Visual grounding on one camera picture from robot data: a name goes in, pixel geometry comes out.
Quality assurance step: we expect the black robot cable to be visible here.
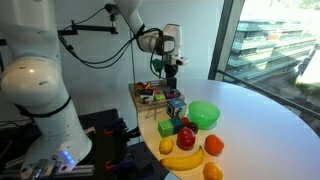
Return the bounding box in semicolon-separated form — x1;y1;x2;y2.
57;26;165;80

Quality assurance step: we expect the black clamp orange handle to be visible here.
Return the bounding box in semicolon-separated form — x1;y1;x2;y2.
103;127;118;172

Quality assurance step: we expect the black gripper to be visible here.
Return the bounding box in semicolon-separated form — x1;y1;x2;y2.
163;62;180;91

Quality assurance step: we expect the yellow toy lemon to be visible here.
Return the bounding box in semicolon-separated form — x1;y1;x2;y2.
158;137;175;155

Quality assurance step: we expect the yellow-green toy block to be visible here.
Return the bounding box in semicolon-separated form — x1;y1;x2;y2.
153;92;167;102

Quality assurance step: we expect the blue white number cube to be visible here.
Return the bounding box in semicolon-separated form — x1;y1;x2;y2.
166;97;188;120

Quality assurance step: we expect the orange-red toy fruit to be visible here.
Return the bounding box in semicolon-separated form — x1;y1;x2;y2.
203;133;225;157

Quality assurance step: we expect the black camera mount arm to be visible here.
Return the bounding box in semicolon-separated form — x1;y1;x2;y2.
57;3;121;37

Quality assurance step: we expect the blue toy block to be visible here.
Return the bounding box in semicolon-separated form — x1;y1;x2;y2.
169;116;185;136

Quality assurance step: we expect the dark window frame post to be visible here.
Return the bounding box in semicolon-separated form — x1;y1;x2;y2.
207;0;246;81

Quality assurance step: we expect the yellow toy banana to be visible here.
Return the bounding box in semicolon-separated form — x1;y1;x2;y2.
159;145;206;172

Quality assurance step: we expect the green plastic bowl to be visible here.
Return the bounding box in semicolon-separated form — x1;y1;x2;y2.
187;100;222;131

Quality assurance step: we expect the black equipment cart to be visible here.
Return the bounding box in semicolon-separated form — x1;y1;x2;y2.
77;108;142;180

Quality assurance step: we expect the dark toy plum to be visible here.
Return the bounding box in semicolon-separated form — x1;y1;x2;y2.
186;121;200;135

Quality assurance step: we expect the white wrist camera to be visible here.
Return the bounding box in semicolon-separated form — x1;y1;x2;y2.
171;55;191;66

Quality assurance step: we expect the small red toy fruit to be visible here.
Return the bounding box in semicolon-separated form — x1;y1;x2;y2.
180;116;191;127

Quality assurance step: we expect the grey toy block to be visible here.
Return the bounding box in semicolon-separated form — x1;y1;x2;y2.
171;87;182;98

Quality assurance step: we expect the green toy block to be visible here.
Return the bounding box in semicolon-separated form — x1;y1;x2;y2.
157;119;175;139

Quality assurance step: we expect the wooden tray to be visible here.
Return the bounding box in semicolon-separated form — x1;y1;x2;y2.
127;78;186;113

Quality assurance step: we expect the pink toy block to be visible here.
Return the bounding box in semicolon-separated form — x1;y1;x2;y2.
165;90;180;100

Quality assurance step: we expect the yellow-orange toy orange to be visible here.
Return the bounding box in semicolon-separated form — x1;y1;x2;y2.
202;161;224;180

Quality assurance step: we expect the red toy apple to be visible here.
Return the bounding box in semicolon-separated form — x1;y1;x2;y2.
176;126;197;151

